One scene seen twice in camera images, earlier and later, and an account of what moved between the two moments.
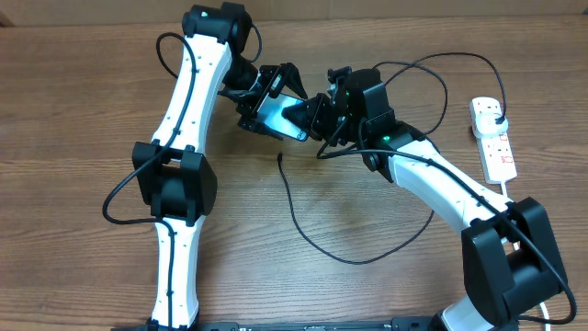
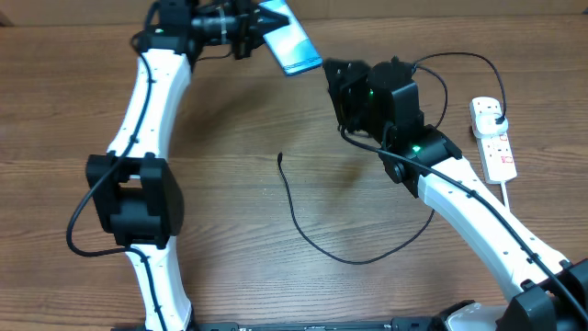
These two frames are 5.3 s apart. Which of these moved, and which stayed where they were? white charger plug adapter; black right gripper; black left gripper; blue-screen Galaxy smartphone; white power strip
Moved: blue-screen Galaxy smartphone; black left gripper; black right gripper
Stayed: white power strip; white charger plug adapter
